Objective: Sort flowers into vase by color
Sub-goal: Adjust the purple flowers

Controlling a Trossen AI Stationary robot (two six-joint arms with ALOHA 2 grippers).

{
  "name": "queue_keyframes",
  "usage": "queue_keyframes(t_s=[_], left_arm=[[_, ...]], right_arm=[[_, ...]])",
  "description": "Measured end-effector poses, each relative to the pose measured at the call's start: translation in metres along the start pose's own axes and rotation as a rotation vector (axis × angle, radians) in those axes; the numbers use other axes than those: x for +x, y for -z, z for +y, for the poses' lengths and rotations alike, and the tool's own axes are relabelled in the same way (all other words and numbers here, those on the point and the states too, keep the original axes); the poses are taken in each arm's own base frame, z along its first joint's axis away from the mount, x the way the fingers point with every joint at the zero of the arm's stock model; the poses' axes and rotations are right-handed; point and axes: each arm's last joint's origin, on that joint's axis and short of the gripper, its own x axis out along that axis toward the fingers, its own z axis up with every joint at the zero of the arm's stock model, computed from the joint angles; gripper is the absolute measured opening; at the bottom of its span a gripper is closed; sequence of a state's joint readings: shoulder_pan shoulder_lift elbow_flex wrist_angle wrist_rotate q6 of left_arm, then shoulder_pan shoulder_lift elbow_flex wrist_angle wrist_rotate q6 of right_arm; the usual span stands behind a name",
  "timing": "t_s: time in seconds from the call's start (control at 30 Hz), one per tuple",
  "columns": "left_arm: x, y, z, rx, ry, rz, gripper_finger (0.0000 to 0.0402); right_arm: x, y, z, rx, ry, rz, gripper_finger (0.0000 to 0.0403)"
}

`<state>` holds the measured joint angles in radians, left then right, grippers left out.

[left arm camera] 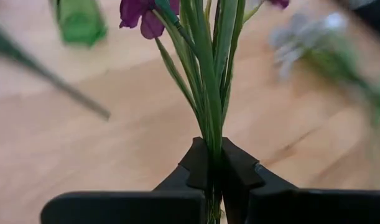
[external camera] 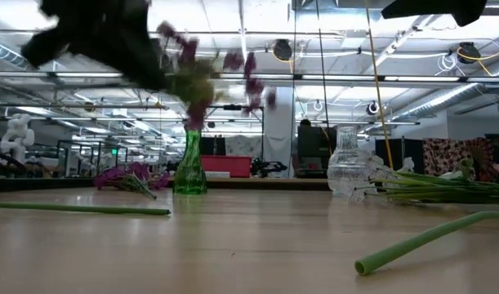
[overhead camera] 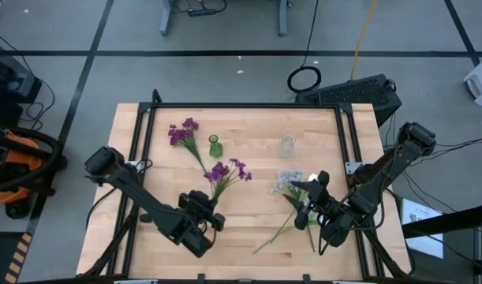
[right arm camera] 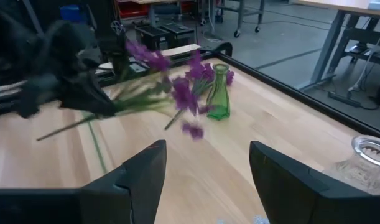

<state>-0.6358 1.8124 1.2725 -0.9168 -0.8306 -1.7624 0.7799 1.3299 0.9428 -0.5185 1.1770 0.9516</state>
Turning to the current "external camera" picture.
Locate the brown patterned cloth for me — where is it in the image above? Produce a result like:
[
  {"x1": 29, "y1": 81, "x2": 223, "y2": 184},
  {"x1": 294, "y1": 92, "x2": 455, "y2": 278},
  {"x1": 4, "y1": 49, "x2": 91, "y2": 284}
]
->
[{"x1": 422, "y1": 137, "x2": 497, "y2": 183}]

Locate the pale white artificial flower bunch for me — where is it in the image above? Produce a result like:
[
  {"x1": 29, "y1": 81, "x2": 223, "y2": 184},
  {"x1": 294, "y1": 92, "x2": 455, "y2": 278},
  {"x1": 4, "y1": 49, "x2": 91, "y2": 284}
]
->
[{"x1": 353, "y1": 150, "x2": 499, "y2": 205}]

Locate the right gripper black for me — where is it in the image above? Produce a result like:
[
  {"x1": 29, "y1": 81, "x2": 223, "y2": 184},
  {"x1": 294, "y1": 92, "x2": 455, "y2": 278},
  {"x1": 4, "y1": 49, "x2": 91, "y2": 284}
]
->
[{"x1": 381, "y1": 0, "x2": 489, "y2": 28}]

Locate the dark purple artificial tulip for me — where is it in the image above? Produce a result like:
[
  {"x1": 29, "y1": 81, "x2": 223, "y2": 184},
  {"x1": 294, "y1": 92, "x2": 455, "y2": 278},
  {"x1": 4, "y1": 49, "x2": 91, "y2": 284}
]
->
[{"x1": 0, "y1": 202, "x2": 172, "y2": 216}]

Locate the black hanging cable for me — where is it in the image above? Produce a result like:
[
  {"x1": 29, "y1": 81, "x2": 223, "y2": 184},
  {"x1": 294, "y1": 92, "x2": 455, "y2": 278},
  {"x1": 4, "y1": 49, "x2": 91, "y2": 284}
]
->
[{"x1": 315, "y1": 0, "x2": 332, "y2": 131}]

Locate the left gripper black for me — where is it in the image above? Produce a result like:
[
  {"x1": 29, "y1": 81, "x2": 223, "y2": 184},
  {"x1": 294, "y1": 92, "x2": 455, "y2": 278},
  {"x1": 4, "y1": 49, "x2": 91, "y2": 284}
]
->
[{"x1": 20, "y1": 0, "x2": 171, "y2": 92}]

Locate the green glass vase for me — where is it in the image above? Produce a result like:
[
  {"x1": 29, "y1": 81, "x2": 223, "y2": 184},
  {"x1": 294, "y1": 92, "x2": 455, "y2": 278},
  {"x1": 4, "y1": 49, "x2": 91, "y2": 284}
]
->
[{"x1": 173, "y1": 129, "x2": 208, "y2": 196}]

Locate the white artificial tulip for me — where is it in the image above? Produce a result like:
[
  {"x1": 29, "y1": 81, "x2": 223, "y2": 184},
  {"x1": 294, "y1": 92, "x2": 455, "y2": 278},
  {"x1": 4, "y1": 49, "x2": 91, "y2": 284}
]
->
[
  {"x1": 354, "y1": 211, "x2": 499, "y2": 277},
  {"x1": 440, "y1": 158, "x2": 477, "y2": 181}
]

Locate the clear glass vase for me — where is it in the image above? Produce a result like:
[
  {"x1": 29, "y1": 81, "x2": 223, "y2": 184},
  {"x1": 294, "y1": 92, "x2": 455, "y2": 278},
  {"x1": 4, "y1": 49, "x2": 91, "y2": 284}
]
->
[{"x1": 327, "y1": 125, "x2": 371, "y2": 197}]

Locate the black metal frame stand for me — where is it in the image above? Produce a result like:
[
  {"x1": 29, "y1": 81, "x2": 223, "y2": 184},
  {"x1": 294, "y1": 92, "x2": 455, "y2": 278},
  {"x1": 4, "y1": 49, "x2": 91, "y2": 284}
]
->
[{"x1": 199, "y1": 105, "x2": 265, "y2": 157}]

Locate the black aluminium table frame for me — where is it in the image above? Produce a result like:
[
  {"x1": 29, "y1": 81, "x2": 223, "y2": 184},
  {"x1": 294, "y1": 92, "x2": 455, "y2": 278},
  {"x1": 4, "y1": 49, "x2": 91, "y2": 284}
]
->
[{"x1": 0, "y1": 176, "x2": 336, "y2": 193}]

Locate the purple artificial flower bunch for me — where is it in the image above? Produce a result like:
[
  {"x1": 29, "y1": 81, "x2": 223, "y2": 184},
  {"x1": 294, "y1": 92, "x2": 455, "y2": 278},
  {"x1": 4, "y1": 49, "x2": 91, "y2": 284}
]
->
[
  {"x1": 157, "y1": 20, "x2": 278, "y2": 131},
  {"x1": 92, "y1": 162, "x2": 172, "y2": 201}
]

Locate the red plastic bin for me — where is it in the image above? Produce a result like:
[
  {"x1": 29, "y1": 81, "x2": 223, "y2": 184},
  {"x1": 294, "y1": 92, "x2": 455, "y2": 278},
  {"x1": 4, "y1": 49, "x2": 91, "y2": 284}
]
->
[{"x1": 200, "y1": 154, "x2": 253, "y2": 179}]

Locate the yellow hanging cable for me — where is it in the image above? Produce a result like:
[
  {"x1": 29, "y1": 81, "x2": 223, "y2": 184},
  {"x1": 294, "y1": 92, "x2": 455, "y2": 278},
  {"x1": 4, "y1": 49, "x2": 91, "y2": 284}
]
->
[{"x1": 363, "y1": 0, "x2": 394, "y2": 171}]

